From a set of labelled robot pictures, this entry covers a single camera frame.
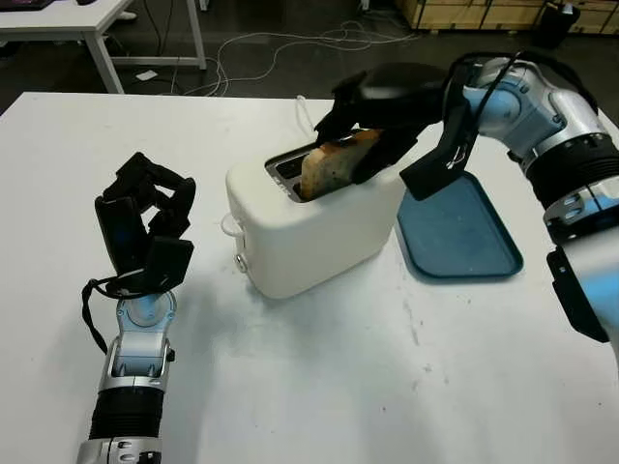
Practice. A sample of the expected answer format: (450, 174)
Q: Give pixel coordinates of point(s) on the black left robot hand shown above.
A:
(121, 227)

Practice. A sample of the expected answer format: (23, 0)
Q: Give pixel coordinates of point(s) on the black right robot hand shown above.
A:
(401, 96)

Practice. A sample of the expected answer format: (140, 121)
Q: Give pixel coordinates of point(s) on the toasted bread slice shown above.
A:
(333, 164)

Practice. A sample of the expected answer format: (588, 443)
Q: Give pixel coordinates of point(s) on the white toaster lever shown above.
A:
(231, 227)

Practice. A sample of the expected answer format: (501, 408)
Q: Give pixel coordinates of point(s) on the white two-slot toaster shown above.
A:
(314, 241)

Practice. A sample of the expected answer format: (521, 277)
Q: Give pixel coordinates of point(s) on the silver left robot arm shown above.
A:
(135, 353)

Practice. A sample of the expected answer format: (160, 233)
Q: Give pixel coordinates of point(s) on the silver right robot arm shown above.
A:
(570, 159)

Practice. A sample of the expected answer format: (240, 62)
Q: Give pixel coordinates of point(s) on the blue plastic tray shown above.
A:
(459, 232)

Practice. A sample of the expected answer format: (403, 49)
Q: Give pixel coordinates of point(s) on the wooden crate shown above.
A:
(474, 14)

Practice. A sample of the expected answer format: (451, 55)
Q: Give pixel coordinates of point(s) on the white paper slip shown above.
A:
(146, 75)

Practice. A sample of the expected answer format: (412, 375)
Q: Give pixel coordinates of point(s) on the black waste bin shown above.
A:
(556, 26)

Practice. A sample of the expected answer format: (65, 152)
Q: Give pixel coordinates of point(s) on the white office desk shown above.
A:
(97, 19)

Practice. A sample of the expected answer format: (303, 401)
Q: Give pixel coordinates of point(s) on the black computer mouse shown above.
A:
(86, 2)

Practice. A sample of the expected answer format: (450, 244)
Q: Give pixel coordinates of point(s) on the dark laptop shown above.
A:
(24, 4)

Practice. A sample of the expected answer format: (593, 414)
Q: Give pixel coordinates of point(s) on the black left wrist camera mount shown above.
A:
(169, 263)

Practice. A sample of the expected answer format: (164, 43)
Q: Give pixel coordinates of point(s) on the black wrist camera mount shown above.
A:
(169, 263)
(435, 169)

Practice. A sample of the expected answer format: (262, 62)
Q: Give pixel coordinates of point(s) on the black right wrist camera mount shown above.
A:
(435, 169)

